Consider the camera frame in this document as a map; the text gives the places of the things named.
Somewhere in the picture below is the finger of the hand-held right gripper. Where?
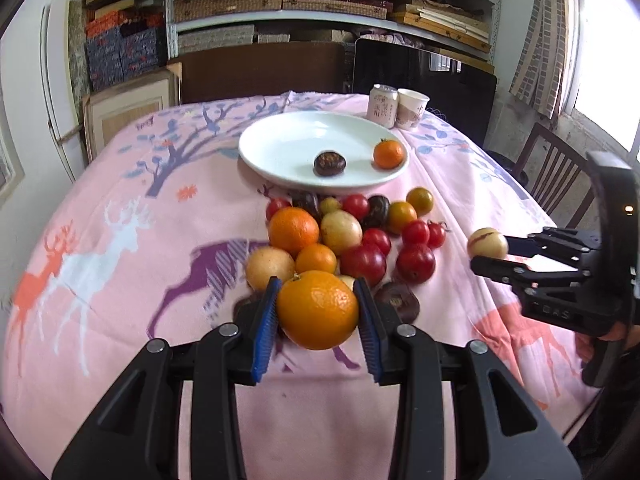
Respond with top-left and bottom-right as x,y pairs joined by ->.
470,255 -> 592,302
504,227 -> 601,262

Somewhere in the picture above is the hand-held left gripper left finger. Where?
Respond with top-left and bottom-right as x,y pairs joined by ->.
51,276 -> 286,480

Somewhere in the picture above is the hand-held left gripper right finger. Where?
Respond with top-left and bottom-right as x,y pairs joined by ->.
352,276 -> 583,480

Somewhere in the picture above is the pale yellow red-striped fruit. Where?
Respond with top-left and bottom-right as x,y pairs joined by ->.
467,227 -> 509,261

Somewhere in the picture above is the large brown mangosteen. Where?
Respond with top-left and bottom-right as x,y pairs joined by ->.
374,281 -> 421,323

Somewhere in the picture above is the large orange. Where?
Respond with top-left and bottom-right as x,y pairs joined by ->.
276,270 -> 360,351

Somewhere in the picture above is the large red tomato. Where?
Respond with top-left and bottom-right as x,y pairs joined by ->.
396,243 -> 436,282
341,242 -> 387,286

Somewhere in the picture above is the medium orange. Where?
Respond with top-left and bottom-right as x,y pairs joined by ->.
268,206 -> 320,257

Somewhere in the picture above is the dark mangosteen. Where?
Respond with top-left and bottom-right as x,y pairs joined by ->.
291,191 -> 322,221
361,195 -> 392,231
314,151 -> 346,177

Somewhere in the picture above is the white plate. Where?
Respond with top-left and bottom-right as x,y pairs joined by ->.
238,111 -> 410,196

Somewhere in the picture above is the person's right hand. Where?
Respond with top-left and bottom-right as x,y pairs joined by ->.
575,320 -> 633,377

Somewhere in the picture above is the dark round stool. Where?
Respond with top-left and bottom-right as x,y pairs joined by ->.
487,150 -> 531,186

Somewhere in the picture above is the dark wooden chair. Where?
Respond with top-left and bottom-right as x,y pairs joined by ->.
512,121 -> 608,231

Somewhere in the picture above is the small orange with green stem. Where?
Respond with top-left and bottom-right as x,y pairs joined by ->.
373,138 -> 406,170

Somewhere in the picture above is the black glossy panel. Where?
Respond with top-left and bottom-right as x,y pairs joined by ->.
351,37 -> 498,148

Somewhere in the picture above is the printed paper cup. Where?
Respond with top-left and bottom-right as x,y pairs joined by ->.
395,88 -> 431,132

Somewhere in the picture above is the pale drink can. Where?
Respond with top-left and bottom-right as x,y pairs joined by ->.
367,84 -> 399,128

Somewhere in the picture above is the bright window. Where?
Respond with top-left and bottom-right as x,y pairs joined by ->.
560,0 -> 640,156

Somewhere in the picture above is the pink deer print tablecloth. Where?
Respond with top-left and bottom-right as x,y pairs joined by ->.
0,91 -> 608,480

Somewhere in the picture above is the checked curtain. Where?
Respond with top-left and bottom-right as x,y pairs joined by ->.
509,0 -> 581,120

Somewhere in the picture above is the stack of wooden boxes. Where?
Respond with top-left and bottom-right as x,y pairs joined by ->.
390,0 -> 496,56

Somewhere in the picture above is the pink cloth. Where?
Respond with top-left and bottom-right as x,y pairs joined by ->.
357,30 -> 426,48

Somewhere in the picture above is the brown wooden board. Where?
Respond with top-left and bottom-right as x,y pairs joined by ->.
167,41 -> 347,107

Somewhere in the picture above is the light wooden framed panel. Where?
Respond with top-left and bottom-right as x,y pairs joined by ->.
82,67 -> 181,161

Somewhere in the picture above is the stack of grey patterned boxes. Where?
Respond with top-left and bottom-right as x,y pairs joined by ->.
177,27 -> 291,53

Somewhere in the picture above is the white framed window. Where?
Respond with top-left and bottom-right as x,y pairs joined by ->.
0,105 -> 26,206

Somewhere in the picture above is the tall stack of patterned boxes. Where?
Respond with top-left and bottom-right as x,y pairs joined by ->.
84,12 -> 168,93

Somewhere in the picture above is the white board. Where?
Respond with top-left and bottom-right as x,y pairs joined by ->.
39,0 -> 88,183

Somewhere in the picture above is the white metal shelf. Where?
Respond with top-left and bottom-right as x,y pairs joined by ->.
164,0 -> 503,68

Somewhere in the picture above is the grey marble slab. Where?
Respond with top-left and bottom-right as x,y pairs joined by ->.
67,2 -> 91,96

